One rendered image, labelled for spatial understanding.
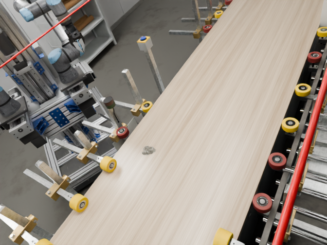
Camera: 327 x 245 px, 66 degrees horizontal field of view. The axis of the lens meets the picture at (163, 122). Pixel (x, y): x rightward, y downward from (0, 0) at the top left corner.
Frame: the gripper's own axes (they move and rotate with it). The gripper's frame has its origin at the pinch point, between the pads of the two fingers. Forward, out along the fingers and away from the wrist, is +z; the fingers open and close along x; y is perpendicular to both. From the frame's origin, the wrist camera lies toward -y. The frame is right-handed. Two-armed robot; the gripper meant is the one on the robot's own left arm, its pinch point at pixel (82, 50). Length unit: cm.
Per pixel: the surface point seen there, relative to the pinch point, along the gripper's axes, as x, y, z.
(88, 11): -60, 293, 71
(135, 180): 15, -78, 41
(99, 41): -52, 277, 119
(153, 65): -37.9, -9.0, 29.7
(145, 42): -38.0, -10.8, 10.3
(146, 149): 1, -64, 40
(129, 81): -14.8, -20.8, 23.8
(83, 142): 29, -45, 28
